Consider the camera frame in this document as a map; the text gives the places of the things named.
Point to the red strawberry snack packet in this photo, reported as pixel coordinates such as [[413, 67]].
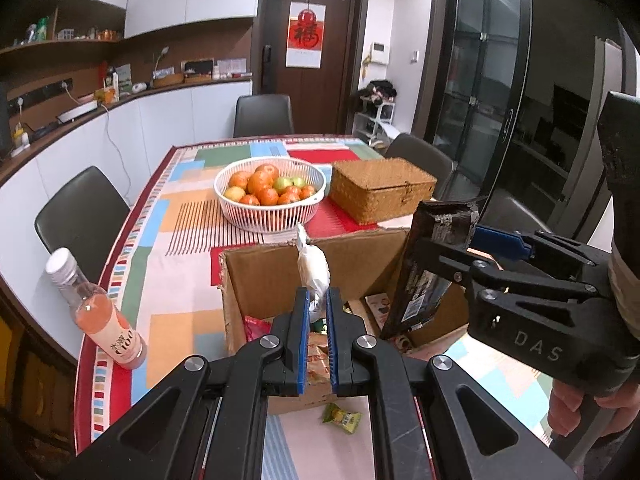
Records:
[[256, 329]]

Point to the clear bottle of orange drink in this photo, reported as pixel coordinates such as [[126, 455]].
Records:
[[100, 315]]

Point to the person's right hand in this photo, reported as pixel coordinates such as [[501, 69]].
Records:
[[562, 410]]

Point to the small wicker tray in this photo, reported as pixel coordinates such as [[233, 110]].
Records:
[[167, 80]]

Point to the green printed box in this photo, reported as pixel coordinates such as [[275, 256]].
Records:
[[124, 77]]

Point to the dark grey dining chair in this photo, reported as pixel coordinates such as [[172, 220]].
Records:
[[80, 215], [420, 157], [262, 115]]

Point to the pile of orange and green fruit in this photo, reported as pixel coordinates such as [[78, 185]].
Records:
[[265, 187]]

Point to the woven wicker box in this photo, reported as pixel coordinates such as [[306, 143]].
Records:
[[380, 187]]

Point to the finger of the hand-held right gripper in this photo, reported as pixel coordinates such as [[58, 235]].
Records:
[[450, 260], [500, 241]]

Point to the white candy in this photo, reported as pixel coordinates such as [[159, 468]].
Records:
[[314, 270]]

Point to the red and white wall calendar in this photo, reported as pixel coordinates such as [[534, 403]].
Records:
[[305, 35]]

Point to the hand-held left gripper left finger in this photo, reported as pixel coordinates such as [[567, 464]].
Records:
[[300, 340]]

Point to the brown cardboard box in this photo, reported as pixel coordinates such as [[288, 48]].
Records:
[[360, 265]]

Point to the dark brown entrance door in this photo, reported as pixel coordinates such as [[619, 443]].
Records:
[[340, 85]]

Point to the white wall intercom panel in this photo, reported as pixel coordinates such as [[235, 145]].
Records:
[[379, 53]]

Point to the white plastic fruit basket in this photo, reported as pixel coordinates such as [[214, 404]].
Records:
[[270, 217]]

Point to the wooden wall shelf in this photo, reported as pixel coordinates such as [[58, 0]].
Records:
[[60, 42]]

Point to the white desk lamp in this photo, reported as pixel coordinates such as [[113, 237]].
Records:
[[161, 57]]

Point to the dark brown snack packet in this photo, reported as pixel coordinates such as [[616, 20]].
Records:
[[425, 300]]

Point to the white flat kitchen scale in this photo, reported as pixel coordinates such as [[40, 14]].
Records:
[[77, 111]]

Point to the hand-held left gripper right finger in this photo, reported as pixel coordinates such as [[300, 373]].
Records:
[[334, 340]]

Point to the small black framed board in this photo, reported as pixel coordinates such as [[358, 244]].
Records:
[[197, 66]]

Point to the white shoe rack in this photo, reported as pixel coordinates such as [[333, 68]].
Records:
[[375, 122]]

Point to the pale printed snack packet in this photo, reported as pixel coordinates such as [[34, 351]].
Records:
[[380, 310]]

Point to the colourful patterned tablecloth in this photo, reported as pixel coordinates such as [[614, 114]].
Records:
[[180, 240]]

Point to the small green snack packet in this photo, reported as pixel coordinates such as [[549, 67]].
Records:
[[342, 417]]

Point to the orange beige snack packet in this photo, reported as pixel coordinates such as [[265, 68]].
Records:
[[317, 360]]

